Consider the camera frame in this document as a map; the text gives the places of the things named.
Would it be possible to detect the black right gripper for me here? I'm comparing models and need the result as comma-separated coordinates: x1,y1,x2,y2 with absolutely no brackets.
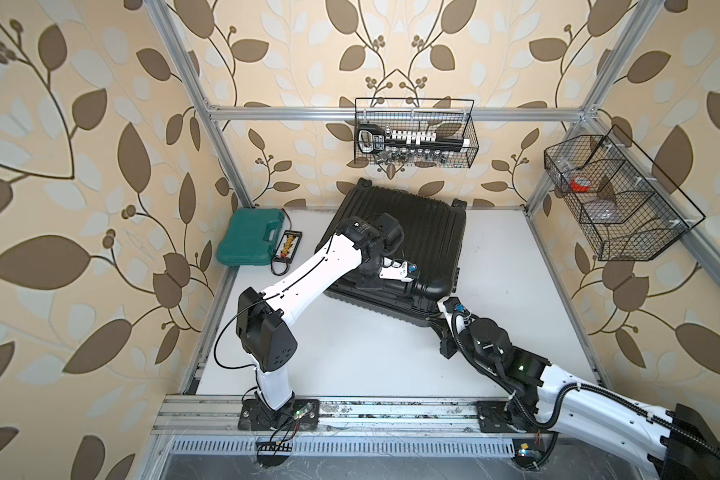
427,317,499,376

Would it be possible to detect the black hard-shell suitcase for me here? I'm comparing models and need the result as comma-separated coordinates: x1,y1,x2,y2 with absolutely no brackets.
318,178,467,328

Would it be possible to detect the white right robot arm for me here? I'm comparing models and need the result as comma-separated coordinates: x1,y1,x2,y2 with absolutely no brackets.
428,299,720,479

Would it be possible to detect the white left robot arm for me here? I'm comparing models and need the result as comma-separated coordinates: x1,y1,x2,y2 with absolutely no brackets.
235,213,418,414

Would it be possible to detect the small black screwdriver bit box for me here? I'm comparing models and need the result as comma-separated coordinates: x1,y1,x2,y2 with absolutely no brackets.
273,230,303,264

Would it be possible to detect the socket set in basket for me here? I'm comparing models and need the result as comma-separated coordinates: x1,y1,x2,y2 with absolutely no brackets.
354,124,479,168

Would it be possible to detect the green plastic tool case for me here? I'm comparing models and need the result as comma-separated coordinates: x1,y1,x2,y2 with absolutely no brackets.
216,208,285,267

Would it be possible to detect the red item in basket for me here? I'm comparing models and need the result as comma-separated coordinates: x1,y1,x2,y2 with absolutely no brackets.
569,175,592,193

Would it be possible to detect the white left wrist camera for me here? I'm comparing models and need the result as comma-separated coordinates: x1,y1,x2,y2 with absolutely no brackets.
379,258,419,283

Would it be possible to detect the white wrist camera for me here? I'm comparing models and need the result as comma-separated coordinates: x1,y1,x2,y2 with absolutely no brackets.
438,296,471,322
379,258,419,283

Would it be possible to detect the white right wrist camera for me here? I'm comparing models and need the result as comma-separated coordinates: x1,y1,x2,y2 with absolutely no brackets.
438,296,471,322

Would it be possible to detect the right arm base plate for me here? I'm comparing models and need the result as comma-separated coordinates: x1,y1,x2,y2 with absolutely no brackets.
475,400,546,434

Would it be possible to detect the black wire basket back wall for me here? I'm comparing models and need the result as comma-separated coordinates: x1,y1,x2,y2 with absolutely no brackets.
353,96,479,169

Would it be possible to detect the black wire basket wall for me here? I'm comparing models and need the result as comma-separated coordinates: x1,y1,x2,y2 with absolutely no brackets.
353,96,479,169
544,125,706,261

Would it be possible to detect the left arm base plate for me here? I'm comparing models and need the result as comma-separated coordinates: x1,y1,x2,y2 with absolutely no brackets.
237,398,320,431

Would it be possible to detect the black wire basket right wall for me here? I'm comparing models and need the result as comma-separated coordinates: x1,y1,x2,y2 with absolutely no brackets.
544,125,706,261

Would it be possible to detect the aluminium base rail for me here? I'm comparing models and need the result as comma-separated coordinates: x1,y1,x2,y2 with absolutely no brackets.
152,395,549,459

